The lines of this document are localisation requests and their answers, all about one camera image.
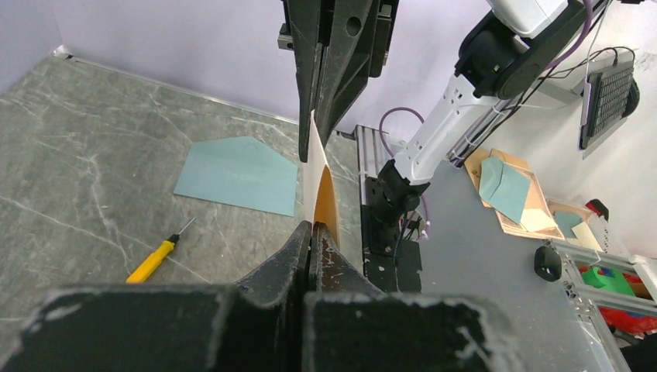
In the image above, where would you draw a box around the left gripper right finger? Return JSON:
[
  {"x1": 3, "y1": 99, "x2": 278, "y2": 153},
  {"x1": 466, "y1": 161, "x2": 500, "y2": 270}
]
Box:
[{"x1": 302, "y1": 222, "x2": 528, "y2": 371}]

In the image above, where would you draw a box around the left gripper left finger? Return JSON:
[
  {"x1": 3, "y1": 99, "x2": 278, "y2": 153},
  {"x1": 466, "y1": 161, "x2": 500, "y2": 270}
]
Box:
[{"x1": 1, "y1": 222, "x2": 312, "y2": 371}]

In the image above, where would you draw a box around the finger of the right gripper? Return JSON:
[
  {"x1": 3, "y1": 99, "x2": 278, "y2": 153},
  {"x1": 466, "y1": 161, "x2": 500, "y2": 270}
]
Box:
[
  {"x1": 284, "y1": 0, "x2": 329, "y2": 163},
  {"x1": 315, "y1": 0, "x2": 399, "y2": 134}
]

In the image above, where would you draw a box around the light blue envelope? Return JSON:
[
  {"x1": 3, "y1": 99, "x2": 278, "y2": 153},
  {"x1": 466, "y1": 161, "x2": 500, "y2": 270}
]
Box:
[{"x1": 174, "y1": 136, "x2": 298, "y2": 217}]

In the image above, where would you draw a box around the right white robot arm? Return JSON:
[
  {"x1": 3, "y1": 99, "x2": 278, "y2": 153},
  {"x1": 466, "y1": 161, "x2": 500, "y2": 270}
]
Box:
[{"x1": 278, "y1": 1, "x2": 604, "y2": 257}]

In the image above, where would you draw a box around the black computer mouse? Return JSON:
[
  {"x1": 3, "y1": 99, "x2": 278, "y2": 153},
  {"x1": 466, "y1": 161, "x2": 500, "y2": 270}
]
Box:
[{"x1": 533, "y1": 246, "x2": 562, "y2": 282}]

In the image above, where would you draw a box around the stack of spare envelopes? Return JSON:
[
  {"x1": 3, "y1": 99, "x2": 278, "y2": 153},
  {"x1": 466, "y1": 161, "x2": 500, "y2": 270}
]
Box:
[{"x1": 465, "y1": 149, "x2": 604, "y2": 252}]

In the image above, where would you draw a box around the black keyboard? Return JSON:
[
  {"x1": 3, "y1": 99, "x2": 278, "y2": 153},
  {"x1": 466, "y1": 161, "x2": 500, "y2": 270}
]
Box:
[{"x1": 578, "y1": 46, "x2": 640, "y2": 159}]

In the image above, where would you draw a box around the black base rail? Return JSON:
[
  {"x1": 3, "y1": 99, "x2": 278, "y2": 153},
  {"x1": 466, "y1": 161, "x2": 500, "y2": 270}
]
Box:
[{"x1": 360, "y1": 177, "x2": 422, "y2": 293}]

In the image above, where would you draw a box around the yellow handled screwdriver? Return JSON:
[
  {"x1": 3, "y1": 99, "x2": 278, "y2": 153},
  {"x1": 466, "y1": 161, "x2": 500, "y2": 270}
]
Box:
[{"x1": 126, "y1": 217, "x2": 196, "y2": 284}]

